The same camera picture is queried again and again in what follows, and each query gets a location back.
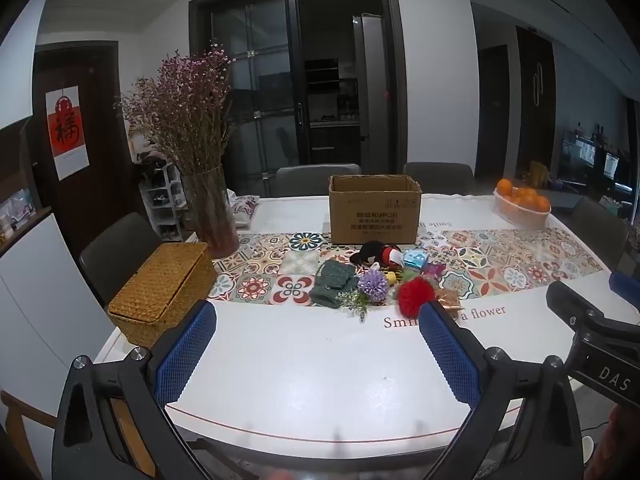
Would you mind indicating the grey dining chair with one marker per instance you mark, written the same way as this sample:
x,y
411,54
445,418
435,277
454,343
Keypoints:
x,y
315,180
120,255
597,230
440,177

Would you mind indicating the white fruit basket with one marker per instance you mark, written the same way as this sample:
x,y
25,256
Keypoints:
x,y
520,215

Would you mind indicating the blue tissue packet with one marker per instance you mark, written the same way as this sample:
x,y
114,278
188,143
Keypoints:
x,y
415,260

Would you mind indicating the patterned table runner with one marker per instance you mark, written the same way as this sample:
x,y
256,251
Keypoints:
x,y
500,265

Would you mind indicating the red white wall calendar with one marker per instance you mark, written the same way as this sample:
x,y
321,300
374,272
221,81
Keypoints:
x,y
67,135

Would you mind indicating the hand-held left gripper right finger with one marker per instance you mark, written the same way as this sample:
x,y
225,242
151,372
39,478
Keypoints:
x,y
447,355

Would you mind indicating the yellow small toy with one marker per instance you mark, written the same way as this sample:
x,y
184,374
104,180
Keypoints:
x,y
392,277

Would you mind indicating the gold foil packet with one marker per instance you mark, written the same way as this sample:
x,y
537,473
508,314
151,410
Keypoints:
x,y
449,299

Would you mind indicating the silver refrigerator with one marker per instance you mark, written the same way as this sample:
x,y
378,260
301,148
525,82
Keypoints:
x,y
370,85

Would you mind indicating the black red plush toy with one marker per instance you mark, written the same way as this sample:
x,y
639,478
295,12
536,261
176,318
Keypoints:
x,y
372,252

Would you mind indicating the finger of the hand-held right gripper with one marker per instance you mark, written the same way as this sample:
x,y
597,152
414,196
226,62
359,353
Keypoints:
x,y
627,289
570,305

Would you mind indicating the dark TV cabinet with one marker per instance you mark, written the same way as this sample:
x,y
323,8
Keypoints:
x,y
595,165

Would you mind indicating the red fluffy strawberry plush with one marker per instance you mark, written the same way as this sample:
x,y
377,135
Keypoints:
x,y
416,299

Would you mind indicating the purple artificial flower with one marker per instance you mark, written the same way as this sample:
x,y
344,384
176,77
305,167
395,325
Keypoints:
x,y
372,285

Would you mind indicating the dried purple flower bunch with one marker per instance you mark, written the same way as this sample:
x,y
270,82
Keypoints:
x,y
185,105

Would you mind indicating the yellow bag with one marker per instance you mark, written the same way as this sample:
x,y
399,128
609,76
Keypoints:
x,y
537,172

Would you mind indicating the green knitted pouch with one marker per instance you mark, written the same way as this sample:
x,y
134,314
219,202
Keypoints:
x,y
332,282

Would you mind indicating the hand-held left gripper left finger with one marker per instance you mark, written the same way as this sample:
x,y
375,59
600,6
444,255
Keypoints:
x,y
185,355

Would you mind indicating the white shoe rack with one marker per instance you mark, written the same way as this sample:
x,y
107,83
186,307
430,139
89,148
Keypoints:
x,y
165,200

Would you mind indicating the brown cardboard box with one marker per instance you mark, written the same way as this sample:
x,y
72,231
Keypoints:
x,y
374,215

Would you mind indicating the black sliding glass door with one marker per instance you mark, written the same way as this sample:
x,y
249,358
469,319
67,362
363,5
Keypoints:
x,y
260,85

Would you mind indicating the floral print cushion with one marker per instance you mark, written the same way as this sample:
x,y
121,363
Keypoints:
x,y
245,210

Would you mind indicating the woven wicker basket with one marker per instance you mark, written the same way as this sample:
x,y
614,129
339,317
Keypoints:
x,y
160,285

